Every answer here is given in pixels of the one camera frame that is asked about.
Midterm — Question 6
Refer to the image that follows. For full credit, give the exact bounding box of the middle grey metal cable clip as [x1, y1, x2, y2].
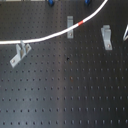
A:
[67, 16, 74, 39]

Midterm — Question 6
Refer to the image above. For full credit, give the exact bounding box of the left grey metal cable clip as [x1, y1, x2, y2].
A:
[10, 42, 31, 67]

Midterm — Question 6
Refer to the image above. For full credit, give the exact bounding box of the white cable with red band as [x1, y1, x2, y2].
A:
[0, 0, 109, 45]

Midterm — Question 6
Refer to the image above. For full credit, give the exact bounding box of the silver gripper finger tip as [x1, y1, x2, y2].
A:
[123, 25, 128, 41]

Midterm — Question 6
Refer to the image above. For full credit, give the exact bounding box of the left blue clamp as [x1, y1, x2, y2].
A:
[48, 0, 54, 6]

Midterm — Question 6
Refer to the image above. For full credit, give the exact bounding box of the grey metal cable clip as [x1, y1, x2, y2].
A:
[10, 42, 31, 67]
[101, 25, 112, 50]
[67, 16, 74, 39]

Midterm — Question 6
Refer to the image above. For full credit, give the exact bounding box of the right grey metal cable clip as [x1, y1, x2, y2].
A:
[101, 25, 112, 50]

